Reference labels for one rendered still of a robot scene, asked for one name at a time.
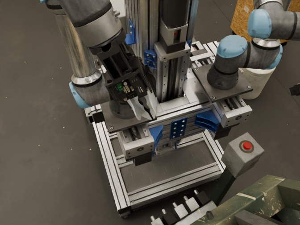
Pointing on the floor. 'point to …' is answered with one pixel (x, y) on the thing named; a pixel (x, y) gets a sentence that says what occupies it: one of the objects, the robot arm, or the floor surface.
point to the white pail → (256, 81)
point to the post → (222, 186)
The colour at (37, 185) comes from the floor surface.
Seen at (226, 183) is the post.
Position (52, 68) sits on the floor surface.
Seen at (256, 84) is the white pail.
